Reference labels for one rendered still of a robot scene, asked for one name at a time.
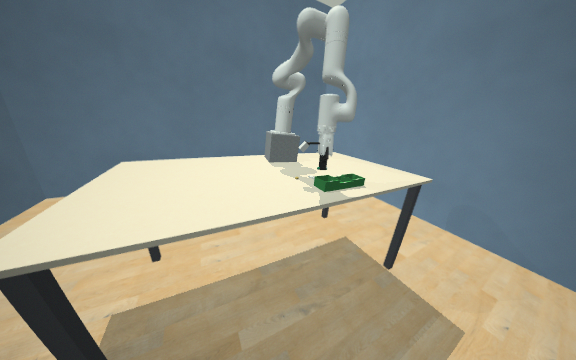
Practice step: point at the green rack of bins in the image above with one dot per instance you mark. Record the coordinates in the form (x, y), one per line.
(328, 183)

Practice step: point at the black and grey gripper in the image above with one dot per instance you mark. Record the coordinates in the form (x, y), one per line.
(325, 147)

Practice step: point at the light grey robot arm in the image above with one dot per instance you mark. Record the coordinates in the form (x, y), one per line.
(311, 24)

